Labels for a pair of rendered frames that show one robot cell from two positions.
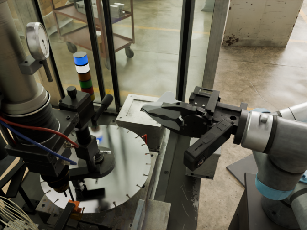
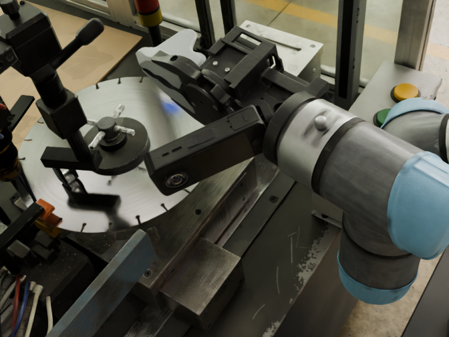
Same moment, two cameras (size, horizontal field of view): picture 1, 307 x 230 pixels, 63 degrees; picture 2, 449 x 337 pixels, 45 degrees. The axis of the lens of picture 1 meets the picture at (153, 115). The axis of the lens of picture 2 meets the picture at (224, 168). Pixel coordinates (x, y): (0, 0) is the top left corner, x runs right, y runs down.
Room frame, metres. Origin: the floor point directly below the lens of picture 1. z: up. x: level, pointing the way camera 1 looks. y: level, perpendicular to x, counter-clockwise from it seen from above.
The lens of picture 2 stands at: (0.03, -0.28, 1.58)
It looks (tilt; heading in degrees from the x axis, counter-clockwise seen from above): 50 degrees down; 30
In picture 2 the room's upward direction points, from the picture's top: 11 degrees counter-clockwise
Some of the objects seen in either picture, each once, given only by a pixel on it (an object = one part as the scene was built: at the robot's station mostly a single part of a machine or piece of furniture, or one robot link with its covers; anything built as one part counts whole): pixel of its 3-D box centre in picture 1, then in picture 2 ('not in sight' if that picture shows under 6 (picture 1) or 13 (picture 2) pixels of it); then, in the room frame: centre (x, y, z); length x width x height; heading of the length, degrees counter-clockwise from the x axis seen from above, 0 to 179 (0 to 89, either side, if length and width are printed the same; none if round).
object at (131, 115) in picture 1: (144, 122); (262, 87); (0.80, 0.04, 0.82); 0.18 x 0.18 x 0.15; 77
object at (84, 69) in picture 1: (82, 66); not in sight; (0.78, 0.25, 1.11); 0.05 x 0.04 x 0.03; 77
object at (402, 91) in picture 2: not in sight; (405, 94); (0.77, -0.24, 0.90); 0.04 x 0.04 x 0.02
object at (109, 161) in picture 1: (96, 159); (113, 140); (0.48, 0.17, 0.96); 0.11 x 0.11 x 0.03
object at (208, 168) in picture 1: (204, 138); (375, 146); (0.70, -0.21, 0.82); 0.28 x 0.11 x 0.15; 167
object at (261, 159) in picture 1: (276, 167); (383, 235); (0.34, -0.27, 1.11); 0.11 x 0.08 x 0.11; 178
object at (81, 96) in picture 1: (80, 125); (41, 71); (0.41, 0.16, 1.17); 0.06 x 0.05 x 0.20; 158
